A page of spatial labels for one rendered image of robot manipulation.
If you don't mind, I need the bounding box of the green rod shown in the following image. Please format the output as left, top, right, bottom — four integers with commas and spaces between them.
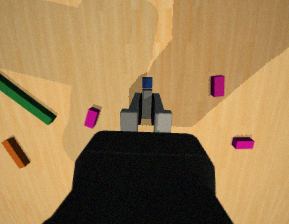
0, 74, 57, 125

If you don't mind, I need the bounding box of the small blue cube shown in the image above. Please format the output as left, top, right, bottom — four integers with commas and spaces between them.
142, 77, 153, 89

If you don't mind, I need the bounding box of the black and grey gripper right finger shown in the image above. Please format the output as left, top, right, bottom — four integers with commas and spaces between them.
151, 93, 173, 133

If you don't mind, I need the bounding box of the orange rod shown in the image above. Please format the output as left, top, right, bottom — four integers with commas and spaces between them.
1, 137, 30, 169

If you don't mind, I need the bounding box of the small magenta block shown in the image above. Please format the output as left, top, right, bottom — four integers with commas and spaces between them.
211, 75, 225, 97
231, 137, 255, 149
84, 107, 100, 129

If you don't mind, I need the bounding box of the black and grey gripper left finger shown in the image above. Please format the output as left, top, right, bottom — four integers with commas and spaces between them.
120, 93, 142, 132

